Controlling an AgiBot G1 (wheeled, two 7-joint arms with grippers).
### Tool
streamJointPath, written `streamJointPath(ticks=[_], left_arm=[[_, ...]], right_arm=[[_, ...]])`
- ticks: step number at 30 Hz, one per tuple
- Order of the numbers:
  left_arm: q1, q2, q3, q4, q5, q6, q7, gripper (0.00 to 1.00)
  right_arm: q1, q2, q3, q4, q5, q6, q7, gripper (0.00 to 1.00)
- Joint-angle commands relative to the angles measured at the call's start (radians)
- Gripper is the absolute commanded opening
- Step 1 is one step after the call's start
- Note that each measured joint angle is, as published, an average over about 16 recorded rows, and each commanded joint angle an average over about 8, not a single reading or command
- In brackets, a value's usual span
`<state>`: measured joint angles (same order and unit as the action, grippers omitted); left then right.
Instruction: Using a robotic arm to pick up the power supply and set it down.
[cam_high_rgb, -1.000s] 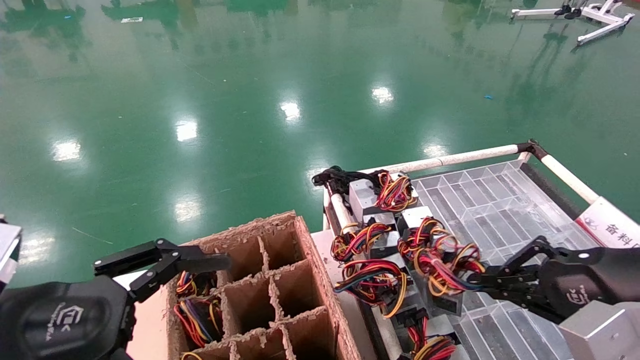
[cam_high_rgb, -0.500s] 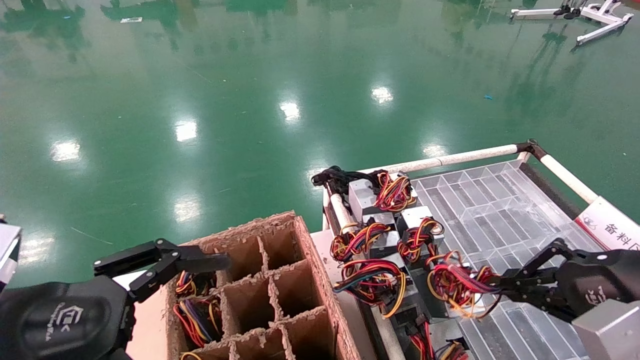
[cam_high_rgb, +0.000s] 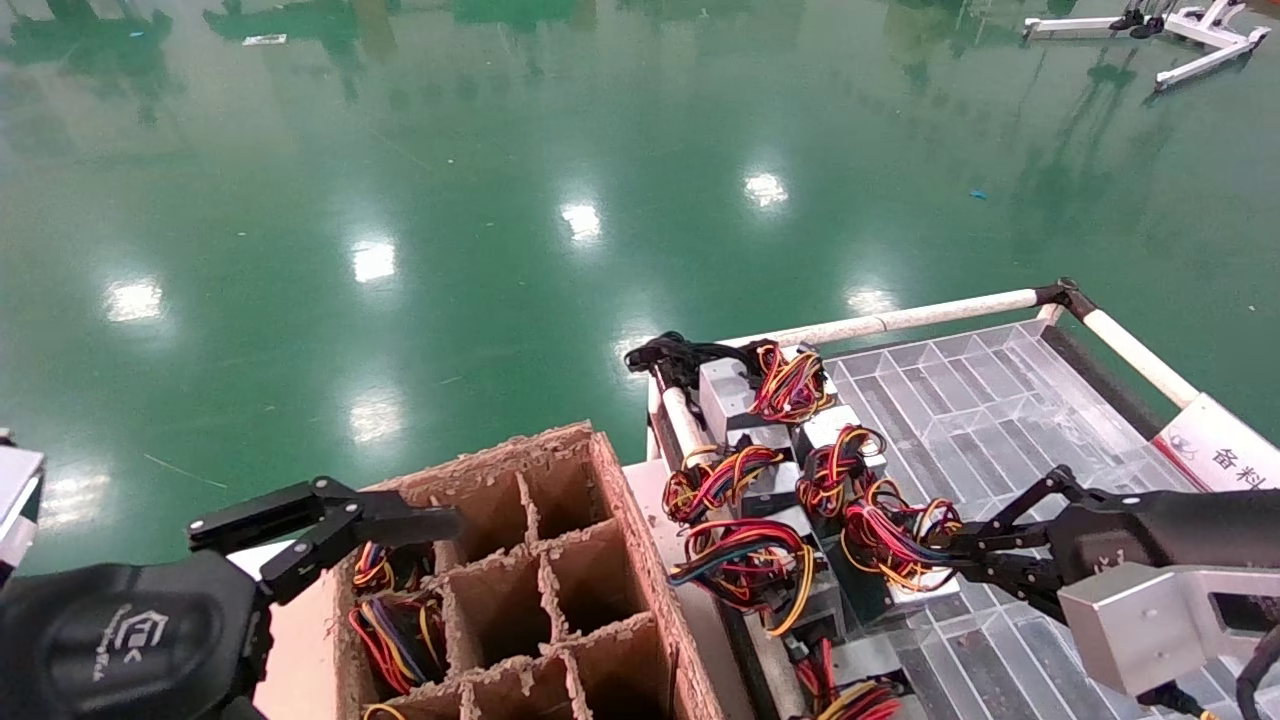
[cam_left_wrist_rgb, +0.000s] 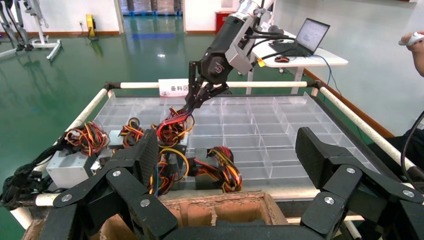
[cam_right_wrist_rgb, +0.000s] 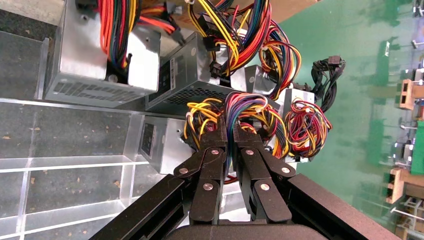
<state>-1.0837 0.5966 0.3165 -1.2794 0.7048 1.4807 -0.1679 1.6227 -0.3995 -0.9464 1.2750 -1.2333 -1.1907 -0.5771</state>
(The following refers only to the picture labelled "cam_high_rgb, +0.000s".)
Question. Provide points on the brown cardboard divider box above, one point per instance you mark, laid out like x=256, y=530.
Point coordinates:
x=590, y=580

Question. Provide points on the white pipe cart frame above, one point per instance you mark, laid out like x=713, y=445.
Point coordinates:
x=940, y=312

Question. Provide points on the white floor stand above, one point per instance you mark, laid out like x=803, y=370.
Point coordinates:
x=1215, y=58

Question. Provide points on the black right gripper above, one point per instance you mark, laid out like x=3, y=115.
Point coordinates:
x=1180, y=530

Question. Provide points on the white red label sign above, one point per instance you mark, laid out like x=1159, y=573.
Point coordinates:
x=1220, y=450

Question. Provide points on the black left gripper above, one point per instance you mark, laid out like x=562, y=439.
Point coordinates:
x=120, y=640

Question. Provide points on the clear plastic divider tray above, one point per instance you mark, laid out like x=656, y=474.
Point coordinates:
x=980, y=420

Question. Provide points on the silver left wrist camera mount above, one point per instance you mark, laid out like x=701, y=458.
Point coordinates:
x=15, y=500

